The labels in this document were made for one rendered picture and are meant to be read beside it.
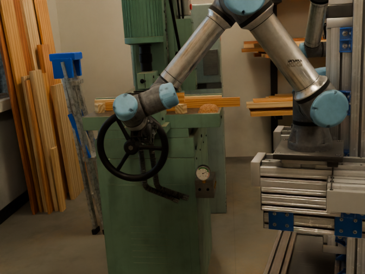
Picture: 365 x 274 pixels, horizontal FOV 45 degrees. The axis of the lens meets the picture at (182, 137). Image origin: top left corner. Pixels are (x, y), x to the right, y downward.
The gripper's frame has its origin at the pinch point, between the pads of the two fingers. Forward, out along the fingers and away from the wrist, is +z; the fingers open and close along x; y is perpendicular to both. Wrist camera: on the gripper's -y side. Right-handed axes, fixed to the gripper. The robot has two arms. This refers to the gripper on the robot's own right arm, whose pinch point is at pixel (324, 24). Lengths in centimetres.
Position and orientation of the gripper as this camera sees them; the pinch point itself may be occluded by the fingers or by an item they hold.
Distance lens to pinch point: 262.2
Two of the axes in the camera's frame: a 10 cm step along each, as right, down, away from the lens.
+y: 1.9, 9.6, 2.1
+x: 9.8, -1.6, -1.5
